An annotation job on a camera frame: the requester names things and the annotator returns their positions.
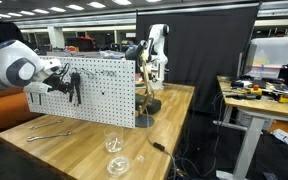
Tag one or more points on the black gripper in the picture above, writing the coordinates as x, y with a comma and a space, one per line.
55, 84

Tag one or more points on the black hand tool pliers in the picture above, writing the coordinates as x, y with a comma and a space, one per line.
76, 83

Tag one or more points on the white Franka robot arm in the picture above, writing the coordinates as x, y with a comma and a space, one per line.
14, 70

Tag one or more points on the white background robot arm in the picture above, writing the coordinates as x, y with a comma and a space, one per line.
157, 36

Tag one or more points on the black handheld desk tool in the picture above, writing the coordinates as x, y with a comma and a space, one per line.
240, 96

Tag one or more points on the metal pegboard hook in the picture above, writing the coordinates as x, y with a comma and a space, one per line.
105, 72
87, 72

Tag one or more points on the small silver wrench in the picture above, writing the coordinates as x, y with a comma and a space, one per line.
47, 124

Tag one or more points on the white pegboard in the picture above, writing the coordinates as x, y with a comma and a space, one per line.
110, 106

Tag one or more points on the dark red background cart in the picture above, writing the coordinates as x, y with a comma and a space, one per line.
85, 43

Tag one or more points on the white building pillar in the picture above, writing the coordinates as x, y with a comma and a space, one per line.
56, 37

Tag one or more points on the clear plastic container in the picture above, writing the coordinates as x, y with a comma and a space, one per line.
111, 54

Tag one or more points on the large silver wrench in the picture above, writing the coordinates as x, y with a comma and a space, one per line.
47, 136

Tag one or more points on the clear glass cup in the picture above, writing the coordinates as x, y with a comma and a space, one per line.
113, 141

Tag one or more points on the orange sofa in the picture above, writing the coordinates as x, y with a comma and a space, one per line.
4, 113

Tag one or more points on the fluorescent ceiling light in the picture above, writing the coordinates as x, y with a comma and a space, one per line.
96, 4
40, 11
74, 7
27, 13
121, 2
57, 9

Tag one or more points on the wooden stand with black base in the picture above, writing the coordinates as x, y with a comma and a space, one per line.
149, 106

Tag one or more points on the clear round glass dish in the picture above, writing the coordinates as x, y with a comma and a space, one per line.
118, 166

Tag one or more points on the small clear round cap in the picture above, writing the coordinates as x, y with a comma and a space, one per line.
140, 159

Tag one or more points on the black curtain partition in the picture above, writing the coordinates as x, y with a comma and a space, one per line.
204, 60

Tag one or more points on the black computer monitor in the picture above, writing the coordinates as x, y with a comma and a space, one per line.
240, 65

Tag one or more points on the yellow emergency stop red button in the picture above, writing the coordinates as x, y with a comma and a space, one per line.
255, 90

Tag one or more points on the wooden desk white legs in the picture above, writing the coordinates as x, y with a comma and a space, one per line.
254, 133

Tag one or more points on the red and yellow desk item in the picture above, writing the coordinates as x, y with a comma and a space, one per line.
283, 99

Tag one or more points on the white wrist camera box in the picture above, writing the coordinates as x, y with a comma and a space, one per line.
37, 88

